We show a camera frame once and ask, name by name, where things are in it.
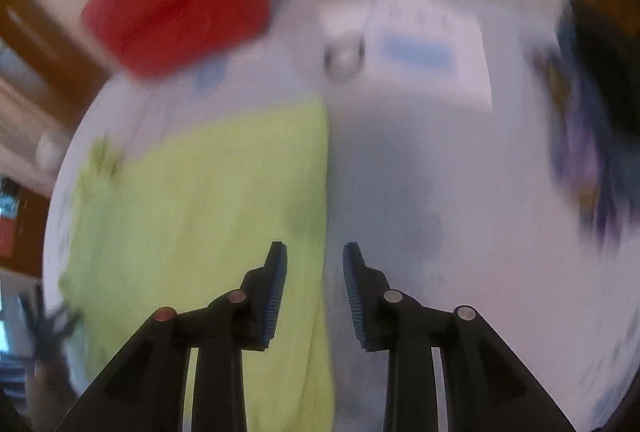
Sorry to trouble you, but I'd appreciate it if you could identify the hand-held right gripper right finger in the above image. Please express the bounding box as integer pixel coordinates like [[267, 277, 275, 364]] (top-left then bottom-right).
[[342, 242, 578, 432]]

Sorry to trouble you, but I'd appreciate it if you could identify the black rubber ring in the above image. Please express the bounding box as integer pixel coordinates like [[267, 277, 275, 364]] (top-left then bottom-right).
[[324, 36, 366, 82]]

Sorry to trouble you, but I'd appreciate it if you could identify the pale curtain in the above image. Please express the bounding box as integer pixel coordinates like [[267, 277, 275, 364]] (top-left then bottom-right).
[[0, 37, 71, 198]]

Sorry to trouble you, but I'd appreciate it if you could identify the clear plastic bag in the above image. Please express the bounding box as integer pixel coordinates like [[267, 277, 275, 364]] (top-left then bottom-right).
[[35, 129, 73, 170]]

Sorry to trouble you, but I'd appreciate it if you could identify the colourful box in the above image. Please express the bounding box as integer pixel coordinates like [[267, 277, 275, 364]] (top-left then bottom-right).
[[0, 177, 31, 258]]

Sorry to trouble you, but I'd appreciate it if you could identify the lime green shirt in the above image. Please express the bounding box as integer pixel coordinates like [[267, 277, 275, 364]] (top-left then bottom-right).
[[59, 98, 337, 432]]

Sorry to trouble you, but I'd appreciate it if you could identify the person's left forearm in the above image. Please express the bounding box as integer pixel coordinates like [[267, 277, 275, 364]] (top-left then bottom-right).
[[22, 357, 76, 418]]

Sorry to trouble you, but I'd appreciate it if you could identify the white paper sheet blue print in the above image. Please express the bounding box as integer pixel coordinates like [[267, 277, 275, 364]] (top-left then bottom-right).
[[320, 0, 496, 113]]

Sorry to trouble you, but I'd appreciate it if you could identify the person's left hand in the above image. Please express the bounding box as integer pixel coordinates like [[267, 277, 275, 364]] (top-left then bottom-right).
[[20, 285, 83, 363]]

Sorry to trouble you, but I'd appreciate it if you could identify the black cloth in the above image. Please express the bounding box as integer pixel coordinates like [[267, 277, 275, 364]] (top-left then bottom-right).
[[570, 0, 640, 138]]

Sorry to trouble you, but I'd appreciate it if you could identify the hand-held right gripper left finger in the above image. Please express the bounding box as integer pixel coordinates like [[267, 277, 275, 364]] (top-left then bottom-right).
[[55, 241, 288, 432]]

